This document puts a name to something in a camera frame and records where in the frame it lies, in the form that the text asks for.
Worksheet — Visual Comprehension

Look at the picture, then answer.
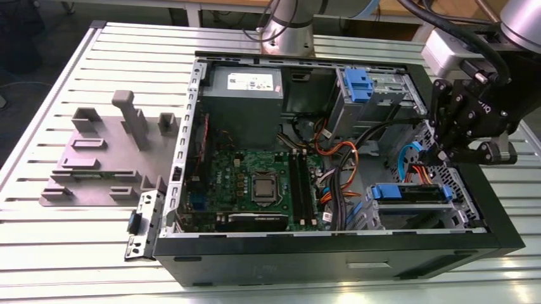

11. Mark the blue floor cable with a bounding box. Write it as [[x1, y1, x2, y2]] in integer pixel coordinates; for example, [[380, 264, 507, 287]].
[[0, 80, 52, 89]]

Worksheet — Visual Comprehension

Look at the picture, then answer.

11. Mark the silver drive cage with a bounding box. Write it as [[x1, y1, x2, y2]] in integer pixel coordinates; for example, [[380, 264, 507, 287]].
[[328, 66, 427, 142]]

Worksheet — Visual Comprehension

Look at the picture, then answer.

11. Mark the green motherboard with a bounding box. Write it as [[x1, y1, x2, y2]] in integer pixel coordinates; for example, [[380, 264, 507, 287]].
[[176, 148, 335, 232]]

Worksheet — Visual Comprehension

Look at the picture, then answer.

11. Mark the black open PC case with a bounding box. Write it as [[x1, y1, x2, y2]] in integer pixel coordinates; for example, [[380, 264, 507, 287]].
[[124, 49, 526, 288]]

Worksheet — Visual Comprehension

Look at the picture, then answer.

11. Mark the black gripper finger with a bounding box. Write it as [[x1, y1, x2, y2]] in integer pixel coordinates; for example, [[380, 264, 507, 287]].
[[429, 78, 457, 150], [434, 137, 506, 165]]

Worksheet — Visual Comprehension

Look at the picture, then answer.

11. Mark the black graphics card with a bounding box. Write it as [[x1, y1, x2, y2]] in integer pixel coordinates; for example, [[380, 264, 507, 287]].
[[212, 212, 291, 232]]

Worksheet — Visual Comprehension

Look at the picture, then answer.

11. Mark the blue drive latch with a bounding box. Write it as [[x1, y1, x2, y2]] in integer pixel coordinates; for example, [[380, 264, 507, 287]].
[[344, 68, 375, 104]]

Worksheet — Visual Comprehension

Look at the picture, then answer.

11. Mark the black RAM slot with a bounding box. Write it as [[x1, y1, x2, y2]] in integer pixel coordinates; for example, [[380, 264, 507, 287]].
[[288, 149, 308, 227], [298, 149, 319, 227]]

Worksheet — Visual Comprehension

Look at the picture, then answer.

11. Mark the black cable bundle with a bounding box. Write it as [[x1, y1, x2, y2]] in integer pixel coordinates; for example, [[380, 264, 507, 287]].
[[328, 117, 423, 231]]

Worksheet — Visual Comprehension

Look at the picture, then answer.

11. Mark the blue rear port plug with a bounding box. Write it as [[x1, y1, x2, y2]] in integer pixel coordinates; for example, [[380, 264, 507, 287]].
[[128, 210, 143, 235]]

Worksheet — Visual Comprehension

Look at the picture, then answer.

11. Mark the grey power supply unit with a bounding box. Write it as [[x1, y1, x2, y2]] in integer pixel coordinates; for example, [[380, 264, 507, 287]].
[[197, 66, 284, 151]]

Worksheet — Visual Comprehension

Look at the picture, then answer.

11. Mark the metal disk bay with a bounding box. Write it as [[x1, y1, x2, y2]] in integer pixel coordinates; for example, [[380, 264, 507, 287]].
[[346, 182, 485, 232]]

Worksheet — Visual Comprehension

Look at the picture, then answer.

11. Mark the silver CPU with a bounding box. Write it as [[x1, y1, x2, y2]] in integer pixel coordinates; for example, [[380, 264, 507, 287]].
[[254, 179, 278, 198]]

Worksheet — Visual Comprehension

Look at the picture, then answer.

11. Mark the orange wire bundle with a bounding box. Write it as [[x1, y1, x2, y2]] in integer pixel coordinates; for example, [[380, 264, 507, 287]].
[[314, 141, 360, 203]]

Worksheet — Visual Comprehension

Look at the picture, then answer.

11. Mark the CPU socket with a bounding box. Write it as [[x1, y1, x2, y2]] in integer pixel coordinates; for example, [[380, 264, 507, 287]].
[[248, 170, 283, 208]]

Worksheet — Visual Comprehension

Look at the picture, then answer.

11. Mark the hard disk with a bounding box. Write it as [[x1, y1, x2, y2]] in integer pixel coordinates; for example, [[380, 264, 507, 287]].
[[370, 184, 453, 206]]

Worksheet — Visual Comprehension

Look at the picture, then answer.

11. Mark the blue data wire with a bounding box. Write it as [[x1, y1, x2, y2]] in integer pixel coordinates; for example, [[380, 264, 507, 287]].
[[397, 141, 425, 184]]

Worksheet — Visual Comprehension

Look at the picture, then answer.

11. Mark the wooden desk white frame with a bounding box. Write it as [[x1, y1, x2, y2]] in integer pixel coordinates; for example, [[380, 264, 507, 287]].
[[168, 0, 423, 44]]

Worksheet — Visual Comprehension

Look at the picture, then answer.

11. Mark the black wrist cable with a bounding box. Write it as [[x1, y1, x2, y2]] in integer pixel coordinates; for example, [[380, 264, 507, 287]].
[[397, 0, 513, 86]]

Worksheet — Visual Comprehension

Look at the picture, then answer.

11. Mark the grey parts rack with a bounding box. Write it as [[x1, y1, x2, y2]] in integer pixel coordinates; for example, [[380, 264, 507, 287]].
[[37, 90, 183, 208]]

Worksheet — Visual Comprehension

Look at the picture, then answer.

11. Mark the red yellow power wire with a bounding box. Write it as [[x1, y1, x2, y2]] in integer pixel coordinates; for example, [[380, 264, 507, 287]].
[[407, 163, 437, 188]]

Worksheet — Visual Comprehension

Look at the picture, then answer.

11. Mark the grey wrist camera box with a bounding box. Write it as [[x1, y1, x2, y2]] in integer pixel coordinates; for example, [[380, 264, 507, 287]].
[[421, 30, 499, 85]]

